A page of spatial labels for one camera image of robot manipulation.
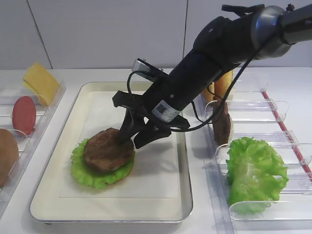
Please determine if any clear plastic left rack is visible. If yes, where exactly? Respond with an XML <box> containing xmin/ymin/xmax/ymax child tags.
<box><xmin>0</xmin><ymin>81</ymin><xmax>66</xmax><ymax>215</ymax></box>

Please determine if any brown meat patty in rack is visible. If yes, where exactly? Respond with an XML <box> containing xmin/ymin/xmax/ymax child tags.
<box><xmin>212</xmin><ymin>99</ymin><xmax>232</xmax><ymax>146</ymax></box>

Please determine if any brown meat patty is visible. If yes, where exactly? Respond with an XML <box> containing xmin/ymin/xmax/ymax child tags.
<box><xmin>83</xmin><ymin>128</ymin><xmax>134</xmax><ymax>173</ymax></box>
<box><xmin>212</xmin><ymin>99</ymin><xmax>232</xmax><ymax>146</ymax></box>

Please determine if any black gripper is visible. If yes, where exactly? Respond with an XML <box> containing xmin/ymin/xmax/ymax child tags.
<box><xmin>112</xmin><ymin>91</ymin><xmax>190</xmax><ymax>149</ymax></box>

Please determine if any brown bun top in rack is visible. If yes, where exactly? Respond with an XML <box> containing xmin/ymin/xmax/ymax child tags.
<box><xmin>0</xmin><ymin>129</ymin><xmax>19</xmax><ymax>187</ymax></box>

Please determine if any metal tray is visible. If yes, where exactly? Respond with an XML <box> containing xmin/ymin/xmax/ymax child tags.
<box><xmin>30</xmin><ymin>82</ymin><xmax>193</xmax><ymax>223</ymax></box>

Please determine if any green lettuce on tray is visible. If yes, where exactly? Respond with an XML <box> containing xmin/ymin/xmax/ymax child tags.
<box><xmin>70</xmin><ymin>138</ymin><xmax>136</xmax><ymax>190</ymax></box>

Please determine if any golden bun half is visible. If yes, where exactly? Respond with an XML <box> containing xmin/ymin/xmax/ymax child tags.
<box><xmin>214</xmin><ymin>70</ymin><xmax>233</xmax><ymax>98</ymax></box>
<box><xmin>202</xmin><ymin>82</ymin><xmax>215</xmax><ymax>102</ymax></box>

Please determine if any red tomato slice in rack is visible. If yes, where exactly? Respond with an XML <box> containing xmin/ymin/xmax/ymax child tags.
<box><xmin>12</xmin><ymin>96</ymin><xmax>36</xmax><ymax>135</ymax></box>

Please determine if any clear plastic right rack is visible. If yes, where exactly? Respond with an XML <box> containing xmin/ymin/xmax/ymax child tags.
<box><xmin>204</xmin><ymin>80</ymin><xmax>312</xmax><ymax>234</ymax></box>

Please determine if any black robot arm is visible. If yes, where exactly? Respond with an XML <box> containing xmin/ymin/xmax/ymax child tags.
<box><xmin>113</xmin><ymin>4</ymin><xmax>312</xmax><ymax>148</ymax></box>

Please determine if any red rail strip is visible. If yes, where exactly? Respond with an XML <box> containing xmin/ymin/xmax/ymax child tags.
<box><xmin>261</xmin><ymin>90</ymin><xmax>312</xmax><ymax>175</ymax></box>

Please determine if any green lettuce leaf in rack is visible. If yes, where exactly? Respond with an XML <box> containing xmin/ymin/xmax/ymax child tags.
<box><xmin>226</xmin><ymin>137</ymin><xmax>289</xmax><ymax>215</ymax></box>

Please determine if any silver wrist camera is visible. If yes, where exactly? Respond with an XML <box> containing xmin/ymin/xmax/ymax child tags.
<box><xmin>132</xmin><ymin>58</ymin><xmax>165</xmax><ymax>82</ymax></box>

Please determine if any yellow cheese slice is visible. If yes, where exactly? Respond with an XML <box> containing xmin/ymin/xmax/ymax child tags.
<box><xmin>23</xmin><ymin>62</ymin><xmax>60</xmax><ymax>106</ymax></box>

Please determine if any clear plastic rack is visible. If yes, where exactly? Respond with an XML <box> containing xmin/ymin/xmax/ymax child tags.
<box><xmin>204</xmin><ymin>80</ymin><xmax>312</xmax><ymax>234</ymax></box>
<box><xmin>0</xmin><ymin>81</ymin><xmax>66</xmax><ymax>215</ymax></box>

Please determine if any golden bun half left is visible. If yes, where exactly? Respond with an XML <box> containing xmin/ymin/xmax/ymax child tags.
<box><xmin>202</xmin><ymin>82</ymin><xmax>215</xmax><ymax>102</ymax></box>

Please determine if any golden bun half right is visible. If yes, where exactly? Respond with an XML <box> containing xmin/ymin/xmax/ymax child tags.
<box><xmin>214</xmin><ymin>70</ymin><xmax>233</xmax><ymax>98</ymax></box>

